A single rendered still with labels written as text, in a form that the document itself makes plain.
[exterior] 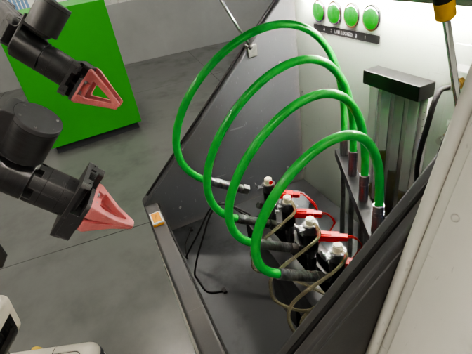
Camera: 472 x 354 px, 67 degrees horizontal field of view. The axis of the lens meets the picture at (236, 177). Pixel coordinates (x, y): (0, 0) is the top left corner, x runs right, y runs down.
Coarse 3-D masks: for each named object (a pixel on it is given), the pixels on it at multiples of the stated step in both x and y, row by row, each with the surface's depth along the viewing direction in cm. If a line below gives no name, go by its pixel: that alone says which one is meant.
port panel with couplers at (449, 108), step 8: (456, 48) 58; (464, 48) 57; (456, 56) 59; (464, 56) 57; (464, 64) 58; (464, 72) 58; (464, 80) 58; (448, 96) 62; (448, 104) 63; (448, 112) 63; (448, 120) 64; (440, 128) 66; (440, 136) 64
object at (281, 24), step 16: (256, 32) 61; (304, 32) 66; (224, 48) 61; (208, 64) 61; (336, 64) 71; (336, 80) 74; (192, 96) 62; (176, 128) 63; (176, 144) 65; (176, 160) 67; (192, 176) 69
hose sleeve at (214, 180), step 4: (212, 180) 71; (216, 180) 72; (220, 180) 73; (224, 180) 74; (212, 184) 72; (216, 184) 72; (220, 184) 72; (224, 184) 73; (228, 184) 73; (240, 184) 75; (224, 188) 74; (240, 188) 75
